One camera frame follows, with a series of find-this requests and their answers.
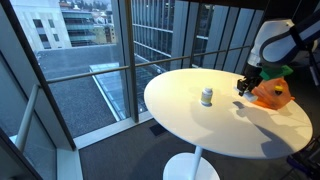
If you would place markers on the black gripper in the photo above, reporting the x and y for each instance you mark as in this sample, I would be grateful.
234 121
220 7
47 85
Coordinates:
251 79

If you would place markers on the white rectangular shampoo bottle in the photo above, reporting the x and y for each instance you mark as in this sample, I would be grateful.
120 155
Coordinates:
247 95

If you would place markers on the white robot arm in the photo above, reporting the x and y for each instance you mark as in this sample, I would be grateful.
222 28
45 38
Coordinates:
278 43

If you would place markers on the orange plastic bag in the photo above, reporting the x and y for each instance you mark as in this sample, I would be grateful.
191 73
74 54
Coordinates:
267 97

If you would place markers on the dark bottle with yellow cap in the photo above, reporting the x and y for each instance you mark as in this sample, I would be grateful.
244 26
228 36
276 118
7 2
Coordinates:
278 89

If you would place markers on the white pill bottle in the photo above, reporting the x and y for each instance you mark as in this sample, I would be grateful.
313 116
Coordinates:
206 96

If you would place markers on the white round table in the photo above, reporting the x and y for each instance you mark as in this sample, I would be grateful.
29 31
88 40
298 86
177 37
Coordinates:
231 126

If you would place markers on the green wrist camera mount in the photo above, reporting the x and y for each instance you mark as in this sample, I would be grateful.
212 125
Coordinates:
269 73

